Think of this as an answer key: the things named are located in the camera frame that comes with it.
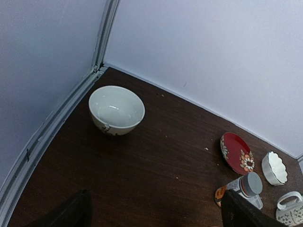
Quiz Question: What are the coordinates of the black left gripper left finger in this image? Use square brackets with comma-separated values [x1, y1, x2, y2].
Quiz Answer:
[27, 190, 92, 227]

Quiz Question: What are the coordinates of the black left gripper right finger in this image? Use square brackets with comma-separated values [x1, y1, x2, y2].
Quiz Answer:
[221, 190, 285, 227]

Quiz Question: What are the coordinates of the grey cap pill bottle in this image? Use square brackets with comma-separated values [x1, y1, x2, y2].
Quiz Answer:
[214, 172, 263, 207]

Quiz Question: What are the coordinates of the clear plastic pill organizer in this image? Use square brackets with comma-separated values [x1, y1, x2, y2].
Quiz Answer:
[247, 195, 263, 210]

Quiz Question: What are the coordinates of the floral mug yellow inside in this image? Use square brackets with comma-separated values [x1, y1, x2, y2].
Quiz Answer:
[276, 192, 303, 227]

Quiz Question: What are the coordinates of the red floral plate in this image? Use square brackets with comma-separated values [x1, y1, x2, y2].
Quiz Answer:
[220, 132, 256, 175]

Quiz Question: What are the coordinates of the white scalloped bowl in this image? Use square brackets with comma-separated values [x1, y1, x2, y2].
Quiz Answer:
[261, 151, 288, 186]

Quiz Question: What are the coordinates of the white ceramic bowl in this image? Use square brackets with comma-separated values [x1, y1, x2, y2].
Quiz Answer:
[88, 85, 145, 136]

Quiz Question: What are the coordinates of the left aluminium frame post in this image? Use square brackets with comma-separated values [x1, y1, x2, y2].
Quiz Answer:
[0, 0, 118, 227]

